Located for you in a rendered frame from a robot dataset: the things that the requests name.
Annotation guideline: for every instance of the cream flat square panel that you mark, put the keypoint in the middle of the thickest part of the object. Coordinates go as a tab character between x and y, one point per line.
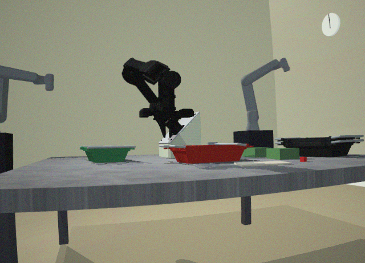
261	163

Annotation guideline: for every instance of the red plastic tray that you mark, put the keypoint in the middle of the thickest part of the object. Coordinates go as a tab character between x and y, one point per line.
193	154

